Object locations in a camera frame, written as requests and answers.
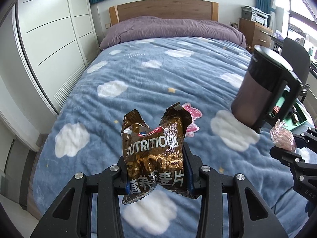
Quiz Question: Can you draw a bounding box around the brown oatmeal snack packet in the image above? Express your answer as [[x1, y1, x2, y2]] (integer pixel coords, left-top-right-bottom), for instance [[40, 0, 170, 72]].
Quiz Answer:
[[121, 103, 192, 205]]

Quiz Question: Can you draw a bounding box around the pink snack packet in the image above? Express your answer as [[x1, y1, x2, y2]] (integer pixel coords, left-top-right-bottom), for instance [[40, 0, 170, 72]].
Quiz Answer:
[[270, 119, 297, 152]]

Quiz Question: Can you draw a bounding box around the green shallow tray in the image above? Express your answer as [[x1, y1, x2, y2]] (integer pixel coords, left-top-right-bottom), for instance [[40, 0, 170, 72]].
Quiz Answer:
[[271, 90, 315, 132]]

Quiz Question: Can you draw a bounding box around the pink bow packet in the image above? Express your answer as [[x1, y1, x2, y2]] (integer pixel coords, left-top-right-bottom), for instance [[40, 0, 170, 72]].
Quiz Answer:
[[182, 102, 202, 138]]

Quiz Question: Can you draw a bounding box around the blue cloud pattern blanket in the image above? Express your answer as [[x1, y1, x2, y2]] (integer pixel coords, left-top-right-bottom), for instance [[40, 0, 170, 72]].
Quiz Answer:
[[32, 37, 308, 237]]

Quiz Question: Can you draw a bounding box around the brown thermos mug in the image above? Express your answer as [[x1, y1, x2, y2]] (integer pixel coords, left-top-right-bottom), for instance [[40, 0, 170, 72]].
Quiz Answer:
[[231, 45, 304, 133]]

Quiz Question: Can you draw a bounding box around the dark grey chair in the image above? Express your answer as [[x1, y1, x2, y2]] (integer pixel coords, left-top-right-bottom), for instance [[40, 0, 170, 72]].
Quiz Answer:
[[281, 38, 310, 103]]

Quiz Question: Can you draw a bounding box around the wooden drawer cabinet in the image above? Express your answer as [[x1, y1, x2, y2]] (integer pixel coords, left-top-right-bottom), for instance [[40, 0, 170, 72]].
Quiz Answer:
[[239, 18, 272, 54]]

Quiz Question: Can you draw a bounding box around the purple duvet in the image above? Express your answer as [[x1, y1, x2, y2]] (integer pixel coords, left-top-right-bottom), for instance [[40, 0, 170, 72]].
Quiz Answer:
[[99, 16, 246, 50]]

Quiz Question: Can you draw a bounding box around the wooden headboard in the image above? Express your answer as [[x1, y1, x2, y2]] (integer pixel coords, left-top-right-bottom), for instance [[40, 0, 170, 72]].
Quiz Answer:
[[109, 0, 219, 25]]

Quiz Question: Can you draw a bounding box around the grey printer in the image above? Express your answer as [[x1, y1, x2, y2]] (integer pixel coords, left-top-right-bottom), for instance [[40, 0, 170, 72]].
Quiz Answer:
[[241, 5, 270, 27]]

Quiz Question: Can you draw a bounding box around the white wardrobe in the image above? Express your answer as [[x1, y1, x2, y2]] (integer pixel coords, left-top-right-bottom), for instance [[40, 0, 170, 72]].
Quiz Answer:
[[16, 0, 100, 113]]

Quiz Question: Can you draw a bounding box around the wall power socket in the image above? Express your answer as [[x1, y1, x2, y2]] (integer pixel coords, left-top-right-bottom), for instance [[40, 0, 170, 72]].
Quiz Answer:
[[230, 22, 239, 29]]

